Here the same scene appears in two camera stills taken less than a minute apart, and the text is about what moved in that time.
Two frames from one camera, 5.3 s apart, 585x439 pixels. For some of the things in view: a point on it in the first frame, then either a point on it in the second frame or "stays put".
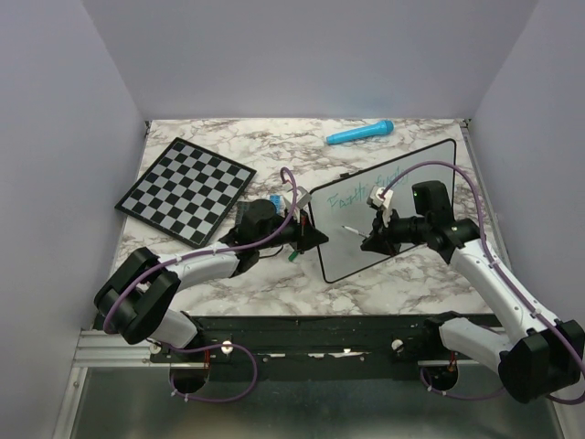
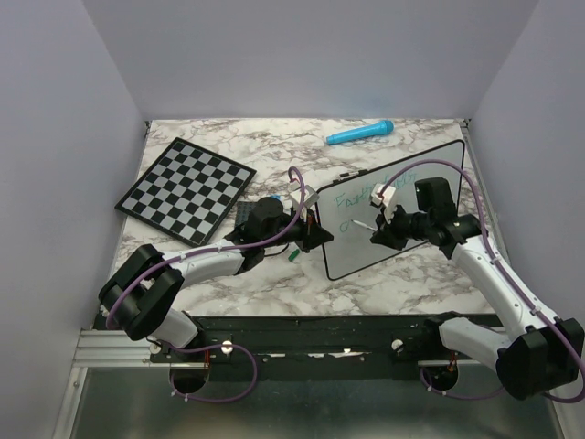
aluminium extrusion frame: x=98 y=348 stays put
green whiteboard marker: x=364 y=235 → x=365 y=224
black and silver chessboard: x=186 y=192 stays put
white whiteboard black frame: x=343 y=213 stays put
